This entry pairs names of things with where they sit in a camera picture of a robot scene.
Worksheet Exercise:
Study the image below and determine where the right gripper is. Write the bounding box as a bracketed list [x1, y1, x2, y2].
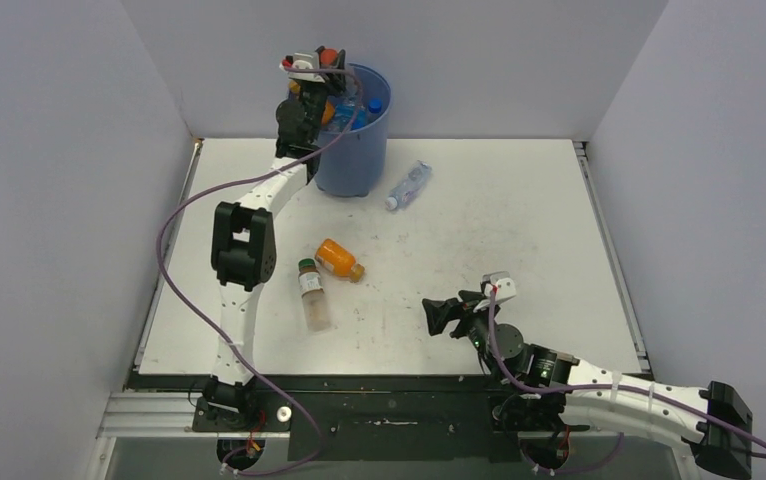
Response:
[423, 290, 508, 381]

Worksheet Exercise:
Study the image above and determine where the clear bottle red round logo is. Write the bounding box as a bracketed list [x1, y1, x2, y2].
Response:
[319, 48, 339, 68]

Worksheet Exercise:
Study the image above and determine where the orange pineapple-label juice bottle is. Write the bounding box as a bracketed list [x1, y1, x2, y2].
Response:
[288, 80, 335, 127]

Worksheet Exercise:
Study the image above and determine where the crushed blue-label water bottle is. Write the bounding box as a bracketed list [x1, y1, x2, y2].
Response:
[327, 95, 368, 133]

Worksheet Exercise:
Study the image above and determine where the plain orange juice bottle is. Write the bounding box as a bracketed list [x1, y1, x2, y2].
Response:
[314, 238, 365, 283]

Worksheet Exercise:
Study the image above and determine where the small clear water bottle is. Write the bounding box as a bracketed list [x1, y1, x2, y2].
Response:
[384, 161, 433, 212]

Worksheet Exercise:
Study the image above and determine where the cloudy bottle green cap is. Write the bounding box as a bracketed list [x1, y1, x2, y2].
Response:
[298, 258, 332, 332]

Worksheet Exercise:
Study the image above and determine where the Pepsi bottle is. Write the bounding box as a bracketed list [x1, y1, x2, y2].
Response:
[365, 98, 384, 125]

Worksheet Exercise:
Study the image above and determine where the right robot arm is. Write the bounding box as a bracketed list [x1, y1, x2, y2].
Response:
[421, 291, 753, 479]

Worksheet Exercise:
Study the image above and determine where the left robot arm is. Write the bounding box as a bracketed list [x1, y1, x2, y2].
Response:
[202, 46, 358, 431]

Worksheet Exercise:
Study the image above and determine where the blue plastic bin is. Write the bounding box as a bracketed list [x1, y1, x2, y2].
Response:
[287, 62, 394, 199]

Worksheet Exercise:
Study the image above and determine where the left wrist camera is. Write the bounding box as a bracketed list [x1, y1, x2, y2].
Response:
[280, 46, 328, 84]

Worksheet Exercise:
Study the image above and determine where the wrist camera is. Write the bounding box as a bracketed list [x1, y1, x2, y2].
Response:
[280, 46, 328, 84]
[478, 271, 517, 309]

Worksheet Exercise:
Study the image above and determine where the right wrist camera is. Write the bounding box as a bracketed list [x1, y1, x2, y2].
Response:
[478, 271, 517, 309]

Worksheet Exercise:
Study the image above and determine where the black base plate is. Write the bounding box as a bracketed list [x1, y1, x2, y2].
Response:
[124, 374, 656, 464]

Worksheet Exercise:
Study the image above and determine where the aluminium rail frame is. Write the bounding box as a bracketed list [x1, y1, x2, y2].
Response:
[84, 137, 292, 480]

